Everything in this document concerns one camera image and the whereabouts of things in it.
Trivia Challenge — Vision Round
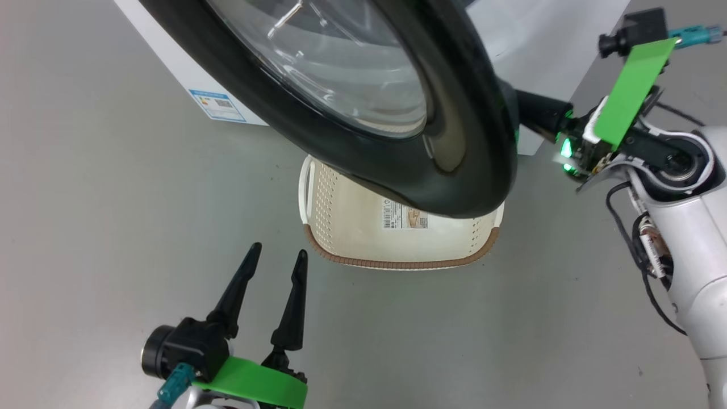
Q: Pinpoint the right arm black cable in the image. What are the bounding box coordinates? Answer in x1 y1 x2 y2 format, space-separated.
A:
605 182 688 336

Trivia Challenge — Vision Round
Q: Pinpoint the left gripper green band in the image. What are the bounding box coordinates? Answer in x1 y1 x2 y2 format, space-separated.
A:
191 243 308 409

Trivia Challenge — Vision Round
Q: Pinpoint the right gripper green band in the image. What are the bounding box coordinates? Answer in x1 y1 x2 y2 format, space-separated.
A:
514 37 678 178

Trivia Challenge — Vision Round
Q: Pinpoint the teal cable connector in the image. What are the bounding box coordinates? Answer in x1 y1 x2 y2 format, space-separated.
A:
669 24 725 49
157 364 197 405

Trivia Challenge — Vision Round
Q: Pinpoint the black round glass door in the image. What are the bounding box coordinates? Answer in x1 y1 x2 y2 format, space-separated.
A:
138 0 520 219

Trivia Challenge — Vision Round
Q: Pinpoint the right teal cable connector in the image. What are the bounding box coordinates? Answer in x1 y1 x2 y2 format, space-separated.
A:
669 24 725 49

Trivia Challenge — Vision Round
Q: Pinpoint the white washing machine body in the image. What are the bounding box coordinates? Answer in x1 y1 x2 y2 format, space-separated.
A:
114 0 631 157

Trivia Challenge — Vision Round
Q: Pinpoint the basket barcode label sticker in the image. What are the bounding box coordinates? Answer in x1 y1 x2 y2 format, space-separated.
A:
383 200 428 230

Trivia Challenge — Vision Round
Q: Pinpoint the blue energy label sticker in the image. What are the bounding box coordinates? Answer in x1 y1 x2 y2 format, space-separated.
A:
189 89 246 123

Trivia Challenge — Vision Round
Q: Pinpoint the left teal cable connector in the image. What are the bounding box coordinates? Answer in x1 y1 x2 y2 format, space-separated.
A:
157 364 197 405

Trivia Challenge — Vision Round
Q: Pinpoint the cream basket with brown rim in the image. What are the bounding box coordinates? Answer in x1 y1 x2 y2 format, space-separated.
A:
298 155 505 271

